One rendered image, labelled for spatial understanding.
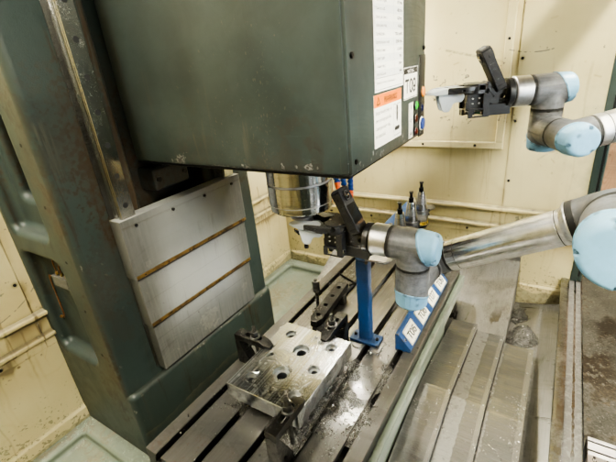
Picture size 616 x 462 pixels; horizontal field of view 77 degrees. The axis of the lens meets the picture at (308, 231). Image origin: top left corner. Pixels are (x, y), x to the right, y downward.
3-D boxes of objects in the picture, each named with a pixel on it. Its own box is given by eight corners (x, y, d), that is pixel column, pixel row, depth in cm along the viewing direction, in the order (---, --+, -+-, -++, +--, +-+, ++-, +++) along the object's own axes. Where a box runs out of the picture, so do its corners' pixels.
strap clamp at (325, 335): (349, 340, 129) (346, 302, 123) (330, 367, 119) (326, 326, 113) (340, 337, 131) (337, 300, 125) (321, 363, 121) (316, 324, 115)
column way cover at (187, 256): (259, 296, 159) (238, 173, 138) (166, 373, 123) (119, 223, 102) (250, 293, 161) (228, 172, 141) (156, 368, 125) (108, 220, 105)
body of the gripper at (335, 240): (320, 254, 96) (365, 264, 90) (318, 222, 93) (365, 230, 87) (335, 241, 102) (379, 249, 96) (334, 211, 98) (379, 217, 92)
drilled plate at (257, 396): (351, 355, 117) (351, 341, 115) (299, 429, 95) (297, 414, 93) (289, 334, 129) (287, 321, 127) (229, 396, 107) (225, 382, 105)
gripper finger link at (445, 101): (427, 115, 100) (465, 111, 99) (428, 90, 97) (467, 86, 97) (424, 113, 102) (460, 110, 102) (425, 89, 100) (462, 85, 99)
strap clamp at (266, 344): (278, 368, 121) (272, 328, 115) (271, 374, 118) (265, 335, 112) (246, 355, 127) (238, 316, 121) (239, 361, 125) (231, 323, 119)
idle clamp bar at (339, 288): (349, 297, 152) (348, 282, 150) (321, 338, 131) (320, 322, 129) (337, 294, 155) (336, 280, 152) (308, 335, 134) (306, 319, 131)
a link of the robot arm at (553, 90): (578, 106, 97) (585, 70, 93) (533, 111, 98) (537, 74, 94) (560, 104, 104) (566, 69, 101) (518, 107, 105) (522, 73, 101)
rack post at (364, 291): (383, 338, 128) (381, 258, 117) (377, 348, 124) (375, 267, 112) (356, 330, 134) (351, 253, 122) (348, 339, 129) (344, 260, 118)
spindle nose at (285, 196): (294, 192, 109) (290, 149, 104) (346, 199, 100) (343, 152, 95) (257, 213, 97) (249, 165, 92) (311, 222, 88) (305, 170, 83)
